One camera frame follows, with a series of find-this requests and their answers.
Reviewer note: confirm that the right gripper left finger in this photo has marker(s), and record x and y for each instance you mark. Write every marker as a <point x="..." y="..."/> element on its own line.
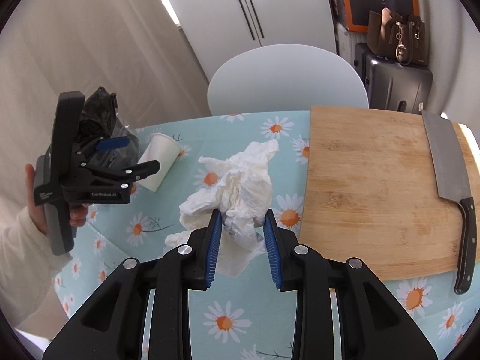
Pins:
<point x="110" y="323"/>

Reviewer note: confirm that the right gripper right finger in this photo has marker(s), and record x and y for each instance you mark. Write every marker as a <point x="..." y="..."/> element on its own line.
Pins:
<point x="372" y="323"/>

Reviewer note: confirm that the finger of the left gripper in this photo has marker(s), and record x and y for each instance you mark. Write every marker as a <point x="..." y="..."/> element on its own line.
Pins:
<point x="104" y="178"/>
<point x="101" y="144"/>

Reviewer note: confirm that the white tissue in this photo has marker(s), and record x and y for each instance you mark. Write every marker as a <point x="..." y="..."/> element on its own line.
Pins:
<point x="232" y="258"/>
<point x="242" y="194"/>

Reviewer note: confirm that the white sleeve forearm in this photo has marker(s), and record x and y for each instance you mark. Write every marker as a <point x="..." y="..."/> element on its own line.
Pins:
<point x="28" y="268"/>

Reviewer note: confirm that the black bag lined trash bin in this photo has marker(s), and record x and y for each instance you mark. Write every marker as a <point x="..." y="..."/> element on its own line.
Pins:
<point x="100" y="119"/>

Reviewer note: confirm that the person's left hand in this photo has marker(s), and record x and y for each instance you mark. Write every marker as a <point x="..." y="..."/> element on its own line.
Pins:
<point x="78" y="213"/>

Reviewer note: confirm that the white paper cup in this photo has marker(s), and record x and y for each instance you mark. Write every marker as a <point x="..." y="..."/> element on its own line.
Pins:
<point x="165" y="150"/>

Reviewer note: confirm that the bamboo cutting board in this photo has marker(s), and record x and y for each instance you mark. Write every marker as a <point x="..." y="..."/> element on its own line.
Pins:
<point x="371" y="194"/>

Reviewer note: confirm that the white refrigerator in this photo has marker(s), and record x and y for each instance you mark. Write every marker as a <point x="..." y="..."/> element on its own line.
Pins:
<point x="218" y="30"/>

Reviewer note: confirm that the white round chair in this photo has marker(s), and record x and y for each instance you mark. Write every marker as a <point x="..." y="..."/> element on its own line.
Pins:
<point x="284" y="77"/>

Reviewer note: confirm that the dark grey suitcase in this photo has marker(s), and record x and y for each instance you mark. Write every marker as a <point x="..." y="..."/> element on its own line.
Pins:
<point x="390" y="85"/>

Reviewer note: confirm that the brown leather handbag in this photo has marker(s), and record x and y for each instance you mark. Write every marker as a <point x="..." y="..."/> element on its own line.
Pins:
<point x="403" y="38"/>

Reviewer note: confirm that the steel cleaver black handle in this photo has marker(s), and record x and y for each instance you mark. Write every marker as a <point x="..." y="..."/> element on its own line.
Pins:
<point x="453" y="184"/>

